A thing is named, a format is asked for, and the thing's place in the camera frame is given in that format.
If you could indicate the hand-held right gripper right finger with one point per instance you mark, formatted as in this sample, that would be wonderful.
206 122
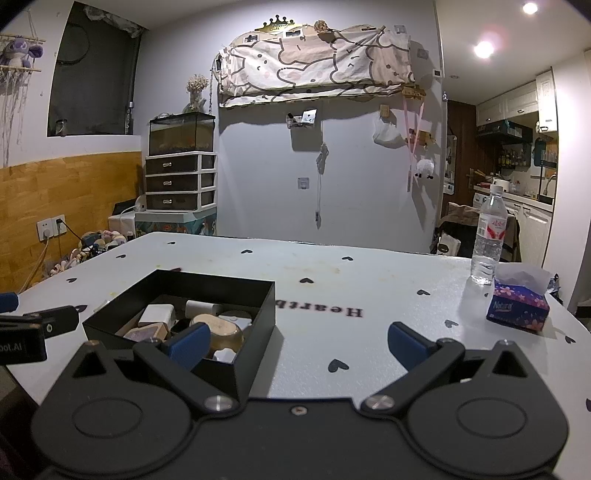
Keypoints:
408 346

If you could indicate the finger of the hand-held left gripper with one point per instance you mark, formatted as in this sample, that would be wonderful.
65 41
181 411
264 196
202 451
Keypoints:
8 303
51 321

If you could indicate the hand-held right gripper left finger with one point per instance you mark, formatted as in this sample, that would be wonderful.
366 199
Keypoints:
189 344

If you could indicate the beige earbuds case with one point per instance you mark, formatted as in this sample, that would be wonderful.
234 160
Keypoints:
217 334

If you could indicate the white wall plug charger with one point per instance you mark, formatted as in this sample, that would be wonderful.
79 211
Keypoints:
203 308

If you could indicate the pink brown small box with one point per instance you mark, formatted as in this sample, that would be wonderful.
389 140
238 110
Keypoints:
147 331

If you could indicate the white power adapter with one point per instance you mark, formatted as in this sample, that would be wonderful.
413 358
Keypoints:
157 314

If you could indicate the white round disc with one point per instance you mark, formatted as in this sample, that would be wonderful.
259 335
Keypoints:
238 318

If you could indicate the black cardboard box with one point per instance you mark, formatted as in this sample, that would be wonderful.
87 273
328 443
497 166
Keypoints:
256 337

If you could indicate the pile of plush toys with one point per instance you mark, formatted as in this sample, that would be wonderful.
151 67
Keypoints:
92 247

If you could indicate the floral tissue box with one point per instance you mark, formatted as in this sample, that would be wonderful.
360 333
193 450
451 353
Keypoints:
517 307

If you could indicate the white appliance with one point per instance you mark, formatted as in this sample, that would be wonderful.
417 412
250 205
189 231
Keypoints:
122 224

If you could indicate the teal printed cabinet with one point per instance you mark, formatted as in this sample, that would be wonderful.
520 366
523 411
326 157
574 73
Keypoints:
175 224

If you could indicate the clear water bottle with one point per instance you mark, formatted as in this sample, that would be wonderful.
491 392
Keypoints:
488 240

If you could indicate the chair with brown clothes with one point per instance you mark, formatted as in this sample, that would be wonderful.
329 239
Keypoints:
461 219

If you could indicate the washing machine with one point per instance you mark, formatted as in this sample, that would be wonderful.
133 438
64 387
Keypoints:
479 203

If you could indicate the white plastic drawer unit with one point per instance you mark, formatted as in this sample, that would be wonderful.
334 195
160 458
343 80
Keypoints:
180 182

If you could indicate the white sheep plush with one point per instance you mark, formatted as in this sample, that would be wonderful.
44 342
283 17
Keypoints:
425 170

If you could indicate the glass jar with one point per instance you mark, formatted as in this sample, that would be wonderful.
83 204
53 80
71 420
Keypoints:
61 128

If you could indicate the white rice cooker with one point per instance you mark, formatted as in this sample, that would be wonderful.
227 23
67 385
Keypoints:
501 185

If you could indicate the pink hanging ribbon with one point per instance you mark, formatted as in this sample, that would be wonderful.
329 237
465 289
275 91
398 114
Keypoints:
410 152

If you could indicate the brown wooden door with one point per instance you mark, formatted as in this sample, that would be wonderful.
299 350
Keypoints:
461 147

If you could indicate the glass fish tank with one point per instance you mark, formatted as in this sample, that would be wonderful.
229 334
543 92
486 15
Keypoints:
182 136

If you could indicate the macrame hanging shelf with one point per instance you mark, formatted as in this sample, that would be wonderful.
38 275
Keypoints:
14 92

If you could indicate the kitchen faucet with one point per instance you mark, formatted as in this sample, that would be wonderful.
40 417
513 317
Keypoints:
549 184

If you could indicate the white hanging bag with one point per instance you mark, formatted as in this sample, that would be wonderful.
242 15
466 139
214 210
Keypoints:
387 133

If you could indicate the shelf of spice bottles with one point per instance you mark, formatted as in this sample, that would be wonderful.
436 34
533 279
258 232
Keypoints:
515 159

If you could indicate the dark window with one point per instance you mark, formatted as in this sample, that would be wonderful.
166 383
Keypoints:
92 78

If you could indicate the purple plush toy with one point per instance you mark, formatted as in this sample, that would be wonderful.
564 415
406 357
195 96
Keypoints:
18 51

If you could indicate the wooden hook rack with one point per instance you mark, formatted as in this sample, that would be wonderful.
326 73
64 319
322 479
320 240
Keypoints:
412 91

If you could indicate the dried flower bouquet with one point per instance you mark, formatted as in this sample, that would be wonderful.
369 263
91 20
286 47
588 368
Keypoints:
197 87

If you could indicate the printed blanket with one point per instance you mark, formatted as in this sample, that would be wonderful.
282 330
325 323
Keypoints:
314 64

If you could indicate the ceiling light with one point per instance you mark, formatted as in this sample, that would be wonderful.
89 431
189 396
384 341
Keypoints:
530 7
483 49

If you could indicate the gold crown ornament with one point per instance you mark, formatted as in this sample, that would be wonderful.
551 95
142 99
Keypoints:
274 24

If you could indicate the white wall outlet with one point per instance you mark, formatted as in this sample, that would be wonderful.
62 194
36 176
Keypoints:
51 227

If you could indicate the square adhesive wall hook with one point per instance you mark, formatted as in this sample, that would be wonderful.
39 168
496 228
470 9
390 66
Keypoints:
302 182

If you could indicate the wooden wall hook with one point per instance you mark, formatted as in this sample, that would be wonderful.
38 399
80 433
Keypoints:
384 110

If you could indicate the clear wall shelf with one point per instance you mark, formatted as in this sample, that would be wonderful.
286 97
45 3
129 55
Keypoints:
304 119

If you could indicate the white kitchen wall cabinets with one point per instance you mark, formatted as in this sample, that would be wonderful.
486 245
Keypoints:
508 104

